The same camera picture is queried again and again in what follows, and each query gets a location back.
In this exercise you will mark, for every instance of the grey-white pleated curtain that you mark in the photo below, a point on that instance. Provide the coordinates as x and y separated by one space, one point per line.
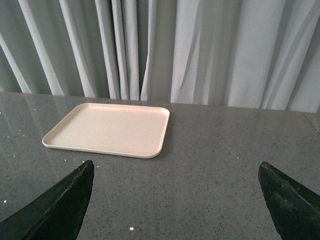
238 53

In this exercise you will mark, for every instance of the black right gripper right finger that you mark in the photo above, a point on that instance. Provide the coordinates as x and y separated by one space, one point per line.
294 208

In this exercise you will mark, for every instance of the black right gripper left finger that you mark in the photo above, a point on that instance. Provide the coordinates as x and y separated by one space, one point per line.
58 213

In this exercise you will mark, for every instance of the cream rectangular tray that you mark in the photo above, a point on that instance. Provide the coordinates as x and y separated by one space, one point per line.
114 129

